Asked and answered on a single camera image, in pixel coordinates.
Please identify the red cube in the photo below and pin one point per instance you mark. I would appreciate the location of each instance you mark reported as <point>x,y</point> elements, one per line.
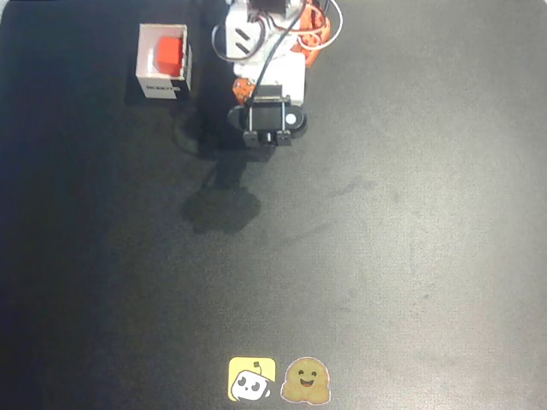
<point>168,53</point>

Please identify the white orange robot arm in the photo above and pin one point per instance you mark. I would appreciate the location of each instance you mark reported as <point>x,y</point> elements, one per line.
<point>239,25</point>

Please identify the white cardboard box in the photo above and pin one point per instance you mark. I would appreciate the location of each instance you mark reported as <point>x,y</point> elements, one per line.
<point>147,42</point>

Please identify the yellow robot face sticker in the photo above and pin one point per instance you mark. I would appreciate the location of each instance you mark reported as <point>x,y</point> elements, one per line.
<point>252,378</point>

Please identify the hugging face emoji sticker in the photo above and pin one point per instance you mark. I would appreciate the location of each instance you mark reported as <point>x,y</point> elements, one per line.
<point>305,380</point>

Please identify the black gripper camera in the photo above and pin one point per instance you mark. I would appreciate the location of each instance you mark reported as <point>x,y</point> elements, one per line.
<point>267,117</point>

